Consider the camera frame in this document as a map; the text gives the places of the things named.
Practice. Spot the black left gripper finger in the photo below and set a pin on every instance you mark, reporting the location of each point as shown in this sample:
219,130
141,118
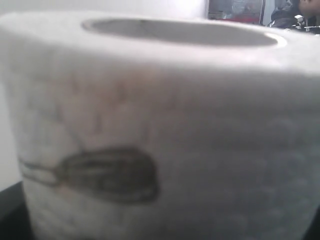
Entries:
14,217

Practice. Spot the white printed paper towel roll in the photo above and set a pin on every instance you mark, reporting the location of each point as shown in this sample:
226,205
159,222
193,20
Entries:
140,128

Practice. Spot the background shelf with red items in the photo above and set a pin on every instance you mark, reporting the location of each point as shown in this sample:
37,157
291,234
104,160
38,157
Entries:
241,11

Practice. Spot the person in dark clothes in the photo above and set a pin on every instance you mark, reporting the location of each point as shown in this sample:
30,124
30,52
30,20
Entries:
296,15

